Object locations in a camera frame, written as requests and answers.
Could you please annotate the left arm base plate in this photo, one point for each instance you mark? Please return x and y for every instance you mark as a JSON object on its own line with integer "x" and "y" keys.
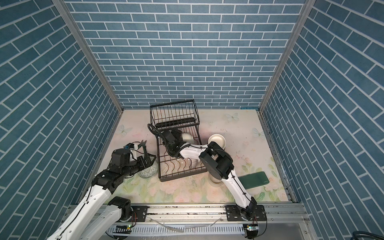
{"x": 139, "y": 213}

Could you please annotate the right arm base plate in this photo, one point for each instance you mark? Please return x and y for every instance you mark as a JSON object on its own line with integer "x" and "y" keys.
{"x": 235, "y": 213}

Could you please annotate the left controller board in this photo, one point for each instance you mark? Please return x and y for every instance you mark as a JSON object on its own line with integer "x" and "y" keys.
{"x": 123, "y": 229}

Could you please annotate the green rimmed striped bowl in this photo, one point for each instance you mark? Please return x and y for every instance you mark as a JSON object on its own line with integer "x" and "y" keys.
{"x": 149, "y": 172}

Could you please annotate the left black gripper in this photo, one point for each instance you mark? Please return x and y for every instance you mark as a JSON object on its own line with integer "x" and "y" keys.
{"x": 142, "y": 162}

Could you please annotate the black wire dish rack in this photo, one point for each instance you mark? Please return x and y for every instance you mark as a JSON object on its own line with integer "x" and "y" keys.
{"x": 181, "y": 115}

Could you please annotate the controller board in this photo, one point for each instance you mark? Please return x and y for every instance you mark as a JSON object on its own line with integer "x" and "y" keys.
{"x": 123, "y": 229}
{"x": 251, "y": 231}

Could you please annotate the green sponge pad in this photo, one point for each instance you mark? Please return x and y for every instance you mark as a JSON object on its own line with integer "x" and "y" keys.
{"x": 254, "y": 180}

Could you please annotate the right controller board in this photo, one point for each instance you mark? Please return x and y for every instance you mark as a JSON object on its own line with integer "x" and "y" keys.
{"x": 251, "y": 231}

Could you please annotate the cream ceramic bowl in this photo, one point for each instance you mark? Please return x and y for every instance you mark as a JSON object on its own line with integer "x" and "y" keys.
{"x": 188, "y": 138}

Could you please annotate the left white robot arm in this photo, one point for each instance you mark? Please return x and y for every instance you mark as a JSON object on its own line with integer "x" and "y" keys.
{"x": 98, "y": 211}

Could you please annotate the plain white ceramic bowl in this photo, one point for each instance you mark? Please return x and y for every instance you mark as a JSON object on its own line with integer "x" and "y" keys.
{"x": 219, "y": 139}

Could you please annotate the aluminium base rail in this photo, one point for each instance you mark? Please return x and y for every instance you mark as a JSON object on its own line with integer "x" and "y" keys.
{"x": 282, "y": 219}

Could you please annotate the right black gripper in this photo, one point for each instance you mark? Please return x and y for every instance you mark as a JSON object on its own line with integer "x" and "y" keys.
{"x": 178, "y": 133}

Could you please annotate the brown striped ceramic bowl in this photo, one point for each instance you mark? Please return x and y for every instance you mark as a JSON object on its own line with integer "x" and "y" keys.
{"x": 189, "y": 163}

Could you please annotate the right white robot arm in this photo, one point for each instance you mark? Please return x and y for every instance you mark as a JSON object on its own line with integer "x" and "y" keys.
{"x": 218, "y": 163}

